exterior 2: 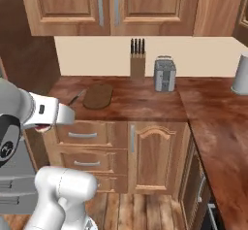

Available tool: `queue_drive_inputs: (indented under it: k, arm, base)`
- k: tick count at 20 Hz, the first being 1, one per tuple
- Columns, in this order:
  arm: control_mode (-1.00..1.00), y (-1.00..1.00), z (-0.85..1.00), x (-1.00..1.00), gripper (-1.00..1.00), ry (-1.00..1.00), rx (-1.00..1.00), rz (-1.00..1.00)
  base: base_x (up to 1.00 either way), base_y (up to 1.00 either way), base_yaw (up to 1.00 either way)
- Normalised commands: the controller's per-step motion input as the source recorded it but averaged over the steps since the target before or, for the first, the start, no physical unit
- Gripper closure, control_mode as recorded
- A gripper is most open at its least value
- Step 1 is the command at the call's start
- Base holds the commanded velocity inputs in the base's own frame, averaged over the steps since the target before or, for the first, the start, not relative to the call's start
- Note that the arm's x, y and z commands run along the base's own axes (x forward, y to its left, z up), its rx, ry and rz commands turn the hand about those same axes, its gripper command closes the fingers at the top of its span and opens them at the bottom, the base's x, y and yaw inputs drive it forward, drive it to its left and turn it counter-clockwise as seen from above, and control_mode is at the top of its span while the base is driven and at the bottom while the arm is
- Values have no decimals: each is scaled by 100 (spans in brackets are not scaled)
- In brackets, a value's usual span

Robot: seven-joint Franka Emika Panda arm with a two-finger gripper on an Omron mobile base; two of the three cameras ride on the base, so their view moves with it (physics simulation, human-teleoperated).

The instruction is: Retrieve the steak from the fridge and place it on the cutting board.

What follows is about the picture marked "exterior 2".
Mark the white blender jar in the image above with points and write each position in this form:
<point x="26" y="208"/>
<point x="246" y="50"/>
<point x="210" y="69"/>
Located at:
<point x="241" y="77"/>

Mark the grey fridge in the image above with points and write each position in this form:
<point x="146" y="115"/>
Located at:
<point x="19" y="182"/>

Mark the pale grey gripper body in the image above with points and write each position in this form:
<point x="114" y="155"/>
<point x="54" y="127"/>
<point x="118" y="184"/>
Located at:
<point x="66" y="115"/>

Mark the brown oval cutting board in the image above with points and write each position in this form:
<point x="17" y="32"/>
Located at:
<point x="98" y="96"/>

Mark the dark red steak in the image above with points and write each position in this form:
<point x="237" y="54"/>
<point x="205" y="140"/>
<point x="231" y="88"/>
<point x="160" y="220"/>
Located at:
<point x="42" y="128"/>

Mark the arched wooden base cupboard door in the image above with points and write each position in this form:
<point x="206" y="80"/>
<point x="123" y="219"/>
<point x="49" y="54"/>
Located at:
<point x="158" y="162"/>

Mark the dark wooden wall cupboard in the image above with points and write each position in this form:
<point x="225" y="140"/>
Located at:
<point x="242" y="20"/>

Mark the silver toaster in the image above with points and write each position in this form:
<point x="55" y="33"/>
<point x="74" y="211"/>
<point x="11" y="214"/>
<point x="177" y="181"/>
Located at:
<point x="164" y="75"/>

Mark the wooden wall cupboard door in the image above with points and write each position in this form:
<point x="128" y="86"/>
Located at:
<point x="155" y="4"/>
<point x="64" y="4"/>

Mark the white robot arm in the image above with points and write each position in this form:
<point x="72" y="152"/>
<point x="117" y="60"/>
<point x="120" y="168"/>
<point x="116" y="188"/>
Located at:
<point x="61" y="188"/>

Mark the wooden knife block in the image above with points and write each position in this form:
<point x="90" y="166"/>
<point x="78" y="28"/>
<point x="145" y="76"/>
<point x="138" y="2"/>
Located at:
<point x="138" y="67"/>

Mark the wooden drawer front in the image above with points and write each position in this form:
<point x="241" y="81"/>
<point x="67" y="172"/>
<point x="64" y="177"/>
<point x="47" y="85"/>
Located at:
<point x="113" y="183"/>
<point x="103" y="133"/>
<point x="109" y="161"/>

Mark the dark wooden tall housing panel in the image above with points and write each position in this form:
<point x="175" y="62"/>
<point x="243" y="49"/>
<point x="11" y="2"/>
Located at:
<point x="22" y="30"/>

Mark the plain wooden cupboard panel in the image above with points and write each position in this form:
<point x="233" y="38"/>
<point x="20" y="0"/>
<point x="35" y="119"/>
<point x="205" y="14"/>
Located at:
<point x="219" y="7"/>

